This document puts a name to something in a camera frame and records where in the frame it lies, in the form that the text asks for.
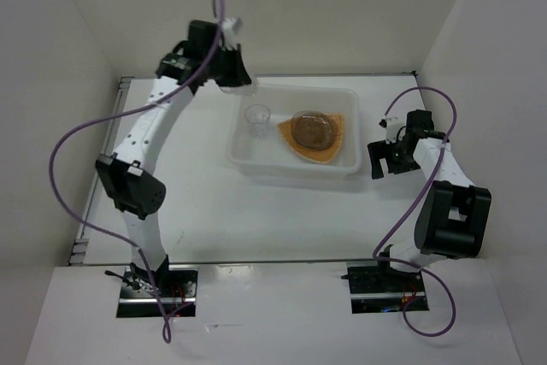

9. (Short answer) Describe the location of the triangular woven bamboo tray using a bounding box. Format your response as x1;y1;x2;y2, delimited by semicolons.
277;113;345;164

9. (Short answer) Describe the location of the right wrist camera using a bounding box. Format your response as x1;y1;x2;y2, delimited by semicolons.
379;117;406;144

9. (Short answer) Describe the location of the clear glass cup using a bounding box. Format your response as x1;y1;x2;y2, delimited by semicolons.
220;77;259;97
244;103;271;138

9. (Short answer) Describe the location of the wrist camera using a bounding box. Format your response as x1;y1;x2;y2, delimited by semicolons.
221;17;243;50
379;117;406;144

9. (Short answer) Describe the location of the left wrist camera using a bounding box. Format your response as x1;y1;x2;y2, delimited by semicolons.
221;17;243;50

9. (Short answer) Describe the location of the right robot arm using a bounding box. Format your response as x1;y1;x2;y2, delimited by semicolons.
368;109;491;291

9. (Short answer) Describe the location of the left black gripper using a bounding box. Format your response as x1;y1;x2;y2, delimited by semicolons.
204;43;250;87

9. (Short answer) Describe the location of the aluminium table edge rail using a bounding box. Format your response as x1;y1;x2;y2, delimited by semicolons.
67;253;373;267

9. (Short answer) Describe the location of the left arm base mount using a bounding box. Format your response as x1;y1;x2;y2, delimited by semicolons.
104;264;198;319

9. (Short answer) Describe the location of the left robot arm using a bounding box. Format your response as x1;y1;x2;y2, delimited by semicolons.
95;18;253;297

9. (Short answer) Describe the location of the clear glass plate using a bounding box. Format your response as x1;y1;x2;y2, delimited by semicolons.
291;111;338;150

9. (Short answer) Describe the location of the white plastic bin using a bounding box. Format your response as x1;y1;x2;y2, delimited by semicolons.
226;85;362;191

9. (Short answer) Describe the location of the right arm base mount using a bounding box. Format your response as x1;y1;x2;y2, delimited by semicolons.
341;260;429;315

